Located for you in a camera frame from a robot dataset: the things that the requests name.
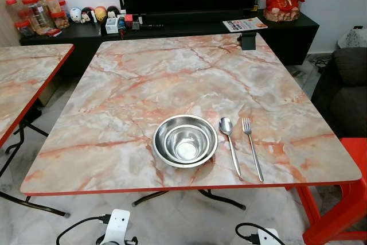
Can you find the dark grey sofa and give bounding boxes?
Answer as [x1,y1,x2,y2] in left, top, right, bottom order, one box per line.
[311,46,367,140]

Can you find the red plastic stool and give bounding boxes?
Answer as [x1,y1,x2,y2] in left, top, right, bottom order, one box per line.
[287,137,367,245]

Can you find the steel fork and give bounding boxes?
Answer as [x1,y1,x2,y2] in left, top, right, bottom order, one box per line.
[241,118,265,183]

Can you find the black table clamp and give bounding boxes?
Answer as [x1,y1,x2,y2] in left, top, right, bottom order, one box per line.
[238,32,258,51]

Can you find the steel spoon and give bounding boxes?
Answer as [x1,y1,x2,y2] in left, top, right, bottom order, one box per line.
[218,117,243,178]

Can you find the white orange printed leaflet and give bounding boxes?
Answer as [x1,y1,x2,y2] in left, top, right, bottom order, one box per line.
[222,17,268,33]

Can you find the small steel bowl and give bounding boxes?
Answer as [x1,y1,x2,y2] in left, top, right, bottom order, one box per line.
[165,125,213,162]

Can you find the marble-pattern folding table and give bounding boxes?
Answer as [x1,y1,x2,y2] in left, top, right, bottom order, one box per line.
[0,43,75,218]
[20,33,363,210]

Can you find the large steel bowl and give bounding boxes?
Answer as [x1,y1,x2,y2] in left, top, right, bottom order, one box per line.
[152,114,219,169]

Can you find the small white box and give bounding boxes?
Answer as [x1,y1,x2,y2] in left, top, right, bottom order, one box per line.
[106,18,119,34]

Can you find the black round figurine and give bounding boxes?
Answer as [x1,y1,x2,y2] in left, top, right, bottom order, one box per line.
[81,7,95,23]
[107,6,121,19]

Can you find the yellow round figurine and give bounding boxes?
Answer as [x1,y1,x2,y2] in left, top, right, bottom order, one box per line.
[94,6,107,22]

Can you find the white round figurine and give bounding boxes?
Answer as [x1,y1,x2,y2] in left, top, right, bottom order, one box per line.
[70,7,83,24]

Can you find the small red-lid jar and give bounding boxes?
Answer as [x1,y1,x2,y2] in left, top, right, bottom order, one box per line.
[14,20,34,38]
[50,11,69,29]

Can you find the large clear red-lid jar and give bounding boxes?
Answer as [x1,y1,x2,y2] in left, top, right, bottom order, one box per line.
[23,0,55,34]

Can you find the light wooden cabinet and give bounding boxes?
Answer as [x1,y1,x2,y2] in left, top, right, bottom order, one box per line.
[0,0,29,48]

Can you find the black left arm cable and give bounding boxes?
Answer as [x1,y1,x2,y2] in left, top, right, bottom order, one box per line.
[56,215,111,245]

